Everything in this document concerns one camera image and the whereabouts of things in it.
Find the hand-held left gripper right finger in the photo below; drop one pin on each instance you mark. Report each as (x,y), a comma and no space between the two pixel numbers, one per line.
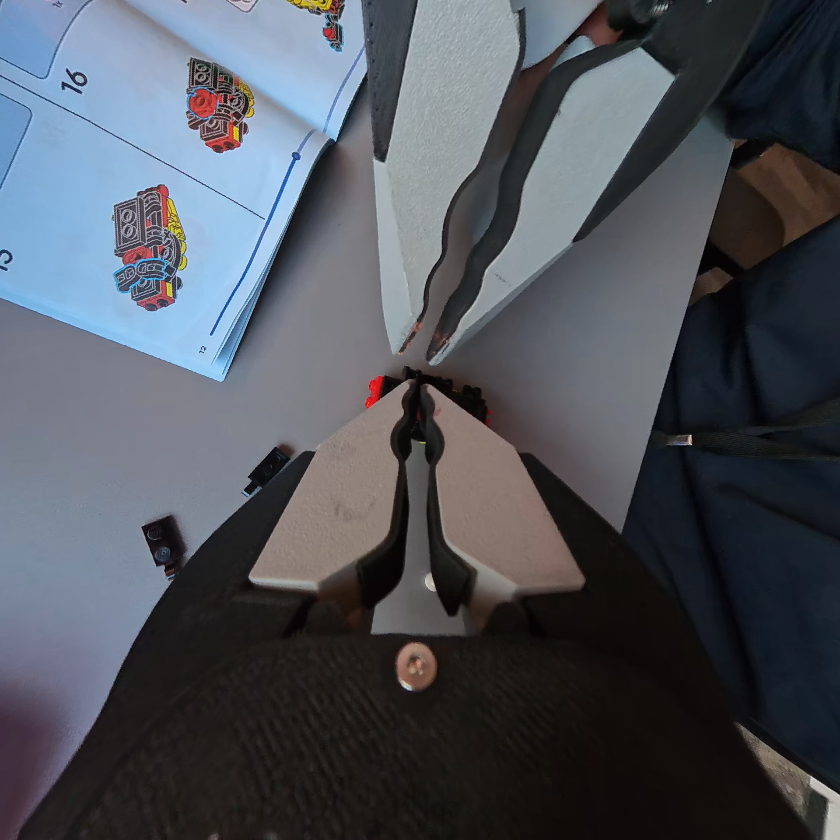
(505,518)

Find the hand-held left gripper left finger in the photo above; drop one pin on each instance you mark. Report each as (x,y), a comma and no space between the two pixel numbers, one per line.
(328,512)

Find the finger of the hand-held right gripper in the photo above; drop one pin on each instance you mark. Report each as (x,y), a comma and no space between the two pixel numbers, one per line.
(584,170)
(433,164)

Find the partly built lego model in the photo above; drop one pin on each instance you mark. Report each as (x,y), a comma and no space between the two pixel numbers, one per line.
(379,390)

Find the small black lego plate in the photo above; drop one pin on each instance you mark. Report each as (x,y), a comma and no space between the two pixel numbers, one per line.
(161,535)
(269,469)

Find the lego instruction booklet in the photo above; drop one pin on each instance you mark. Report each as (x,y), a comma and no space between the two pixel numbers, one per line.
(131,151)

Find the person's dark trousers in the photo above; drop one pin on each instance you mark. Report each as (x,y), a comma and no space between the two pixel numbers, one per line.
(754,590)

